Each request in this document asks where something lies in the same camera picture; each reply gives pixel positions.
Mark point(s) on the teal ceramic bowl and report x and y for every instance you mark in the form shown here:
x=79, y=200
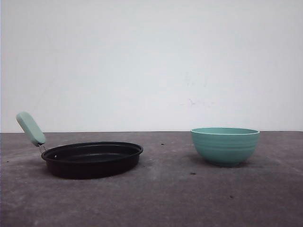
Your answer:
x=225, y=146

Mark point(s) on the black frying pan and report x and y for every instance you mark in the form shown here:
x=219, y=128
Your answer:
x=86, y=160

